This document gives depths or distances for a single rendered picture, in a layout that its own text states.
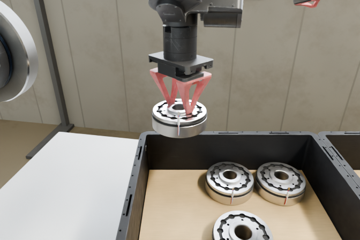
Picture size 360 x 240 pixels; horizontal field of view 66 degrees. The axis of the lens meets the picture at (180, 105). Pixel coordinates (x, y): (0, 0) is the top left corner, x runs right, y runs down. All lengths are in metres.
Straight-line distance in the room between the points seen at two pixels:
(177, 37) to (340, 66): 1.73
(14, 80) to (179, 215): 0.40
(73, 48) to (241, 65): 1.24
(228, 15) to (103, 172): 0.64
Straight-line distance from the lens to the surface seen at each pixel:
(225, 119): 2.16
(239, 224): 0.54
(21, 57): 0.56
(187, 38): 0.45
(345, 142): 0.74
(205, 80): 0.48
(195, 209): 0.60
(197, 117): 0.49
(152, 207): 0.61
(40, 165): 1.01
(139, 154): 0.60
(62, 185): 0.90
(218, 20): 0.44
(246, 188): 0.61
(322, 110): 2.21
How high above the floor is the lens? 1.28
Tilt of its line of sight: 27 degrees down
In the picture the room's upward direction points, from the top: straight up
